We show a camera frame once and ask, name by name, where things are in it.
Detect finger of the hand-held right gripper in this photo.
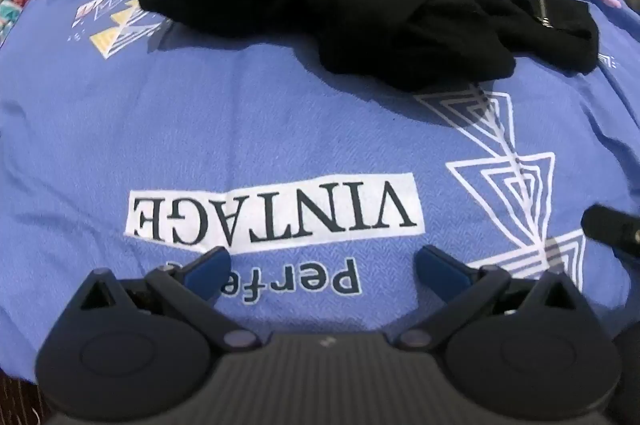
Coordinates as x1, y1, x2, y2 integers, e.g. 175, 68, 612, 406
582, 204, 640, 257

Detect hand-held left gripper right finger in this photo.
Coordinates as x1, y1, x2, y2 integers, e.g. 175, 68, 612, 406
397, 245, 576, 353

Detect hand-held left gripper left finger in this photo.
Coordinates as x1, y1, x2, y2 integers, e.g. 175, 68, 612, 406
75, 249, 258, 353

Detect blue printed bedsheet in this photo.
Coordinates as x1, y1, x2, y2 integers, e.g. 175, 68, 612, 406
0, 0, 640, 386

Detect teal patterned quilt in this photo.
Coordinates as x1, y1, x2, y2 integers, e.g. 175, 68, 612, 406
0, 0, 25, 48

